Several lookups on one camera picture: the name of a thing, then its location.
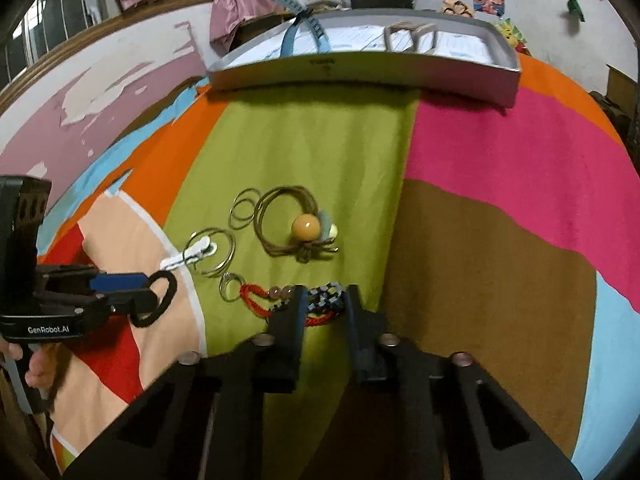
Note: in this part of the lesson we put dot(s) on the cartoon family poster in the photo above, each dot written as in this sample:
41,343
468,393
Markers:
457,7

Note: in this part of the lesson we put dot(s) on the window metal bars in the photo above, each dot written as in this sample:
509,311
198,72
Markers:
45,30

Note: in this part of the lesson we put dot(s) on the wooden headboard rail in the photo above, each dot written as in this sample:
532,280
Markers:
87,37

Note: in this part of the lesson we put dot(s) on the grey shallow tray box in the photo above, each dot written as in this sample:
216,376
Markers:
471,58

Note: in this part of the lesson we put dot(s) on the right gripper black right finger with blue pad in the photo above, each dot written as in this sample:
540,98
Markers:
449,418

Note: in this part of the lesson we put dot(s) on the large silver hoop rings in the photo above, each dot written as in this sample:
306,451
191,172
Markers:
215,252

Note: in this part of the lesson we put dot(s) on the beige hair claw clip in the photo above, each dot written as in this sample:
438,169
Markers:
406,37

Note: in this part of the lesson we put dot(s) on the green wall hook item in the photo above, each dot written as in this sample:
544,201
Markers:
575,10

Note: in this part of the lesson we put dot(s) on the brown hair tie yellow bead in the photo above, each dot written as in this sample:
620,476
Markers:
312,232

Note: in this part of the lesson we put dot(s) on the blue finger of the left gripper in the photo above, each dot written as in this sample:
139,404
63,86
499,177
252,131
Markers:
118,282

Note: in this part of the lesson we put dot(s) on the dark bag on floor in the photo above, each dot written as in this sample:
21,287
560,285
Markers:
617,117

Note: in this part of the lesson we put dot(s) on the person's left hand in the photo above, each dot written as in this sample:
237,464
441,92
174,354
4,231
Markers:
42,364

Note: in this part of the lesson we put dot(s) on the wooden desk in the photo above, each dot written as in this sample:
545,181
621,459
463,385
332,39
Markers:
254,27

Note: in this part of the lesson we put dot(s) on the yellow bear poster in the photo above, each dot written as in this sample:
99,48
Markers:
513,36

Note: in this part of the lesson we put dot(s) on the colourful patchwork bed sheet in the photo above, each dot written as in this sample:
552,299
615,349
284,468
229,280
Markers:
512,234

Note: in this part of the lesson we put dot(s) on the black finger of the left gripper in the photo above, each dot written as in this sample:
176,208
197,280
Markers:
130,302

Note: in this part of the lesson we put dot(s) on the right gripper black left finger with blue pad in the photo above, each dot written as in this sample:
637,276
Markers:
203,418

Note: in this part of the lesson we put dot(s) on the white hair clip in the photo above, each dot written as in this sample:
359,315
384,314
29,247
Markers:
202,248

